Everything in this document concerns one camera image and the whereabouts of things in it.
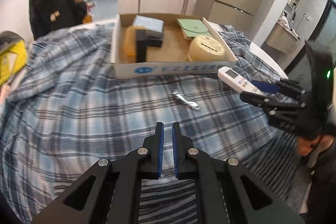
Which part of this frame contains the white remote control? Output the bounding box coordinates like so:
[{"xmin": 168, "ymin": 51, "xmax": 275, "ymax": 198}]
[{"xmin": 218, "ymin": 67, "xmax": 264, "ymax": 95}]

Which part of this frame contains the green envelope pouch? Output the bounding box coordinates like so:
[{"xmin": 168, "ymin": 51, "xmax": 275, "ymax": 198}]
[{"xmin": 177, "ymin": 19, "xmax": 211, "ymax": 41}]

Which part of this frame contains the black rectangular box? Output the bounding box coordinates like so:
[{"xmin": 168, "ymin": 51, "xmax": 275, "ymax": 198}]
[{"xmin": 135, "ymin": 29, "xmax": 163, "ymax": 63}]

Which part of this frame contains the light blue small box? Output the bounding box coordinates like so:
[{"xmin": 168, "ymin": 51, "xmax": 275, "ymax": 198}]
[{"xmin": 132, "ymin": 15, "xmax": 164, "ymax": 32}]

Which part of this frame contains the person right hand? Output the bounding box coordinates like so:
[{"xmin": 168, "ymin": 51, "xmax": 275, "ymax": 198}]
[{"xmin": 297, "ymin": 135, "xmax": 335, "ymax": 156}]

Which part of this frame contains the silver nail clipper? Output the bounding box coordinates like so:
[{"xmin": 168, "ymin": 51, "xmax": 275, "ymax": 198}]
[{"xmin": 172, "ymin": 89, "xmax": 201, "ymax": 111}]

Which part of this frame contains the blue plaid cloth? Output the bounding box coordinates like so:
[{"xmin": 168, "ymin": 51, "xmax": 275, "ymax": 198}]
[{"xmin": 1, "ymin": 24, "xmax": 285, "ymax": 223}]

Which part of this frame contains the cardboard tray box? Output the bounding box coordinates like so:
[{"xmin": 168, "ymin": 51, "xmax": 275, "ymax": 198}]
[{"xmin": 110, "ymin": 13, "xmax": 238, "ymax": 79}]

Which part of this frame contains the yellow package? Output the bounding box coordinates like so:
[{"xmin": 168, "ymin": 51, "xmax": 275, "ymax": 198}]
[{"xmin": 1, "ymin": 40, "xmax": 28, "ymax": 85}]

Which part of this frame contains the black jacket on chair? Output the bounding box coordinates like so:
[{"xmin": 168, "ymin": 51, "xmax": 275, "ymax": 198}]
[{"xmin": 29, "ymin": 0, "xmax": 88, "ymax": 40}]

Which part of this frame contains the grey bag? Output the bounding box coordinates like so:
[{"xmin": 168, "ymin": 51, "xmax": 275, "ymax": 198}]
[{"xmin": 0, "ymin": 31, "xmax": 22, "ymax": 51}]

